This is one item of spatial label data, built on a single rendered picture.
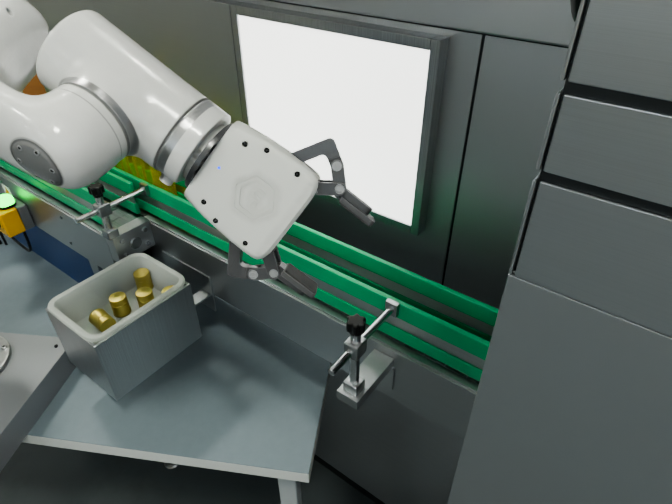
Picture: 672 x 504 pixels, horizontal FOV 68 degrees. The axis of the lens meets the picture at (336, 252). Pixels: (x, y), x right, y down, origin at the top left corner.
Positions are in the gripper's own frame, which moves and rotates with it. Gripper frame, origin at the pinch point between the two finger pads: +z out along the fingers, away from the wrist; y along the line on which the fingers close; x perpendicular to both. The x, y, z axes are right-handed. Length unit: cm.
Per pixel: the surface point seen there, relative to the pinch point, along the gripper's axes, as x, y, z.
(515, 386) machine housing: -4.8, 1.2, 20.9
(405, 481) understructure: 75, -57, 66
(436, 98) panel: 32.2, 21.9, 1.2
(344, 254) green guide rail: 41.5, -8.2, 6.7
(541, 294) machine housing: -9.1, 9.6, 14.2
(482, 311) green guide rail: 27.0, 1.0, 27.6
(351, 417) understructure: 80, -53, 44
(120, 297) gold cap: 48, -45, -23
